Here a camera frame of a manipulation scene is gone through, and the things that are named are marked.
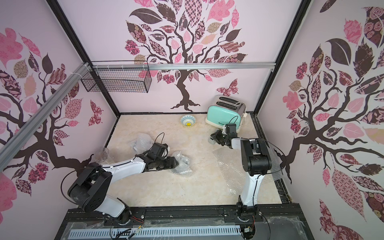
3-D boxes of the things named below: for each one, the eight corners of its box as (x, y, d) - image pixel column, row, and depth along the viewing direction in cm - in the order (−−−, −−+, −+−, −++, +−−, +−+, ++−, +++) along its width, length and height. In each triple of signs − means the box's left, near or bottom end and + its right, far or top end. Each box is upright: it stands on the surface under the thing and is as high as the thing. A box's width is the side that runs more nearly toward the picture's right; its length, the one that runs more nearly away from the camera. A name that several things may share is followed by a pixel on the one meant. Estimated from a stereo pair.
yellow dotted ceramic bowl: (187, 129, 112) (187, 125, 109) (179, 121, 117) (179, 118, 114) (197, 122, 117) (197, 119, 114) (189, 115, 121) (189, 112, 118)
